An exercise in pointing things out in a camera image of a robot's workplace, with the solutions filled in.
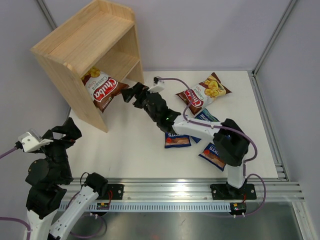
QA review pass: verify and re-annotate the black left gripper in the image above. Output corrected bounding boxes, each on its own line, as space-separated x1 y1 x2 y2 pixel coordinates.
37 117 82 181

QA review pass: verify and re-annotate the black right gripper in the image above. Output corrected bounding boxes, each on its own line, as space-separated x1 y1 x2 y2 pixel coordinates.
121 82 159 123

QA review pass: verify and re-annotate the brown Chuba cassava chips bag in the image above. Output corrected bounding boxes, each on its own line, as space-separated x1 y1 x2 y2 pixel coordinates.
81 66 129 113

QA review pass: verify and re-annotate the blue Burts spicy chilli bag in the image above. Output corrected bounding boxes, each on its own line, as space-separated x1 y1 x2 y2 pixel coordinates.
164 132 192 149

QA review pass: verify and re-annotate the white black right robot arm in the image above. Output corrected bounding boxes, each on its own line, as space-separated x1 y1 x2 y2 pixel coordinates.
121 78 258 201

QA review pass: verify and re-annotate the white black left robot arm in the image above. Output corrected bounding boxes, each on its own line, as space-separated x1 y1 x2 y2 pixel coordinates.
19 117 108 240

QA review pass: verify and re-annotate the light wooden shelf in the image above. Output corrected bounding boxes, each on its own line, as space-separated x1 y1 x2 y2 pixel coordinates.
31 0 144 132

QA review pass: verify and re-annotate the blue Burts sea salt bag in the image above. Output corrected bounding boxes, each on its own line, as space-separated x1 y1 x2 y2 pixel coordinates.
189 108 221 144

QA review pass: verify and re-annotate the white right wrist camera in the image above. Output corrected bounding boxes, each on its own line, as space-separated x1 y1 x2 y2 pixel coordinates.
147 76 165 94

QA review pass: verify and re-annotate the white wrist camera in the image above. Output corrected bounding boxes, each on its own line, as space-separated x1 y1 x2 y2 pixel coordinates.
15 128 54 153
147 76 165 94

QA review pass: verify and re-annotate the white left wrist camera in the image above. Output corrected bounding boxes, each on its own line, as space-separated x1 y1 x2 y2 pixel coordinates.
15 128 54 153

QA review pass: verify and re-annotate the white slotted cable duct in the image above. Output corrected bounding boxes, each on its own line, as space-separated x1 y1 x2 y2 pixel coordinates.
85 202 246 213

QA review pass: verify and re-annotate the aluminium mounting rail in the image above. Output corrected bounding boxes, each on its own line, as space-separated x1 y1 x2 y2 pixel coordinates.
57 177 305 201

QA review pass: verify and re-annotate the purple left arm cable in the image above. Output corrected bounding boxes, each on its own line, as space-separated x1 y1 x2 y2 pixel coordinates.
0 146 108 238

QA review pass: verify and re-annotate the aluminium frame post right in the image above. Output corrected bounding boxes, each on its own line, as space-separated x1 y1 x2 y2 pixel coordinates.
252 0 300 77

